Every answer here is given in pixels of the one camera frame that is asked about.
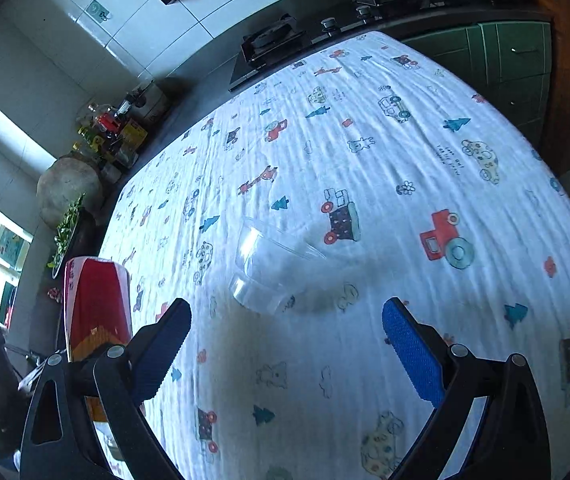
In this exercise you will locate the red cylindrical canister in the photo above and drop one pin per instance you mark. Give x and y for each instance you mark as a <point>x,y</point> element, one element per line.
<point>95,305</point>

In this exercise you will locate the cartoon printed white tablecloth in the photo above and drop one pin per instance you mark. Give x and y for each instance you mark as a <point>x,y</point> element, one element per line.
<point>365,185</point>

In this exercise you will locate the tray of green vegetables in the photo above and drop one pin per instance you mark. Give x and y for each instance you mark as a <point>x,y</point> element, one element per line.
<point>67,232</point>

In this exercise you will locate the metal lidded pot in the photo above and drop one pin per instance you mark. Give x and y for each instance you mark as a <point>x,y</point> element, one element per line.
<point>150,102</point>

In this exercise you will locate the white wall socket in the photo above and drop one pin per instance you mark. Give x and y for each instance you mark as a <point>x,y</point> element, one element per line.
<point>97,10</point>

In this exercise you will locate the clear plastic cup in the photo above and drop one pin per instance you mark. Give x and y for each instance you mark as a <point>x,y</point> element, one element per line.
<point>265,280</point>

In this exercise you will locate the cluster of condiment bottles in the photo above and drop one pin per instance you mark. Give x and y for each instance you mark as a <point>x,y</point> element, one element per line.
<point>107,132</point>

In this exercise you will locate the small colourful box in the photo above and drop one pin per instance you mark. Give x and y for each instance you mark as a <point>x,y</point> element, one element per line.
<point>7,245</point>

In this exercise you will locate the brown wooden door frame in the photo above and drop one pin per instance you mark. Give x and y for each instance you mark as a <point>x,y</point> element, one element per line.
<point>565,85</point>

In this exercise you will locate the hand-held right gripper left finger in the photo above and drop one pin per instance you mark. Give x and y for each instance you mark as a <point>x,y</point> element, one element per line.
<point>157,355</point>

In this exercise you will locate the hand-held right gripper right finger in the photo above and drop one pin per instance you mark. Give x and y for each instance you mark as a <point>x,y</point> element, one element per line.
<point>412,355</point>

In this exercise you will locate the green kitchen cabinet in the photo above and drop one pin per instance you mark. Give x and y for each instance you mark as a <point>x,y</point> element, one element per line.
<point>515,60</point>

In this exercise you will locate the black gas stove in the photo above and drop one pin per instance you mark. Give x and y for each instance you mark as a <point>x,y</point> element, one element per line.
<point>315,35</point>

